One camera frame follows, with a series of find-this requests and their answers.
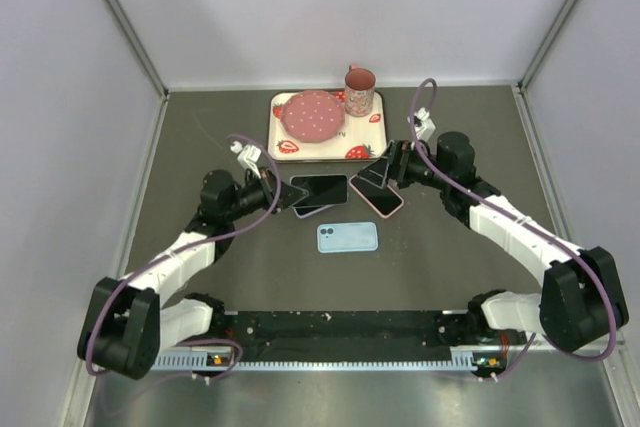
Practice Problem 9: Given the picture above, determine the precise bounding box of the light blue phone case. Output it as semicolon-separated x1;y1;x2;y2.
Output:
317;222;379;254

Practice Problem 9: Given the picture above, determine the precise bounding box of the lavender phone case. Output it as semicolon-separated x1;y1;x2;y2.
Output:
292;204;335;220

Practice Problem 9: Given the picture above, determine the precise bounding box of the slotted cable duct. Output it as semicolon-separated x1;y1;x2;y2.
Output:
151;347;507;373

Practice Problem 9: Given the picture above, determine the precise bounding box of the pink polka dot plate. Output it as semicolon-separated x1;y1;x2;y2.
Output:
280;90;346;143

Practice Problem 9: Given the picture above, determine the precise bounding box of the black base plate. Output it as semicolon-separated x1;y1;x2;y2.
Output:
214;310;479;363

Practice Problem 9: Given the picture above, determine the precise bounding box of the pink phone case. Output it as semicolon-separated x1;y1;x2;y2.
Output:
348;174;405;220

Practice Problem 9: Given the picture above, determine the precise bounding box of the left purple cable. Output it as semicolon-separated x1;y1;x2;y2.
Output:
84;134;282;376

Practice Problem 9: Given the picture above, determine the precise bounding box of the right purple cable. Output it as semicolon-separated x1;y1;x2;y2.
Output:
408;77;619;381

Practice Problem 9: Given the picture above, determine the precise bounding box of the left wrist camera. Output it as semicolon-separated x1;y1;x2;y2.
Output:
229;141;261;177

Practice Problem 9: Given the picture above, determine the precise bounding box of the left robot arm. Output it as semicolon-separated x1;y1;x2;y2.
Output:
77;167;309;380

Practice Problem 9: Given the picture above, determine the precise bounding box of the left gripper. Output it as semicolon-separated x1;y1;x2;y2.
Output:
225;166;309;223

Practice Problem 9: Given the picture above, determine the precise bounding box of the purple cable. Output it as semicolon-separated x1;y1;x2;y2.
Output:
84;134;282;376
408;77;619;381

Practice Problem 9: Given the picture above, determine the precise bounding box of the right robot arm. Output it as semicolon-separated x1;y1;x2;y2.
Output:
355;131;629;360

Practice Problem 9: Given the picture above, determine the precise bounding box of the strawberry print tray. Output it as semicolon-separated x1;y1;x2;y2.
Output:
267;92;387;162

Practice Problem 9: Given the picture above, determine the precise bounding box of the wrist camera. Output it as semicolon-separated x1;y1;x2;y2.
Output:
408;107;436;142
229;141;261;177

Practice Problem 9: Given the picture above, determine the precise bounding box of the pink floral mug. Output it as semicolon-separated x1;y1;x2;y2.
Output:
344;64;376;117

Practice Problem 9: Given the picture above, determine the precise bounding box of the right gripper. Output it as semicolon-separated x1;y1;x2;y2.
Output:
358;139;452;191

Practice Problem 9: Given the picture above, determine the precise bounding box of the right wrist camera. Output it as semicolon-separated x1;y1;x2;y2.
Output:
408;107;436;142

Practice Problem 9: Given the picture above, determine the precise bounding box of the silver-edged black phone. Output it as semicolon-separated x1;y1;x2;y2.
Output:
290;174;348;208

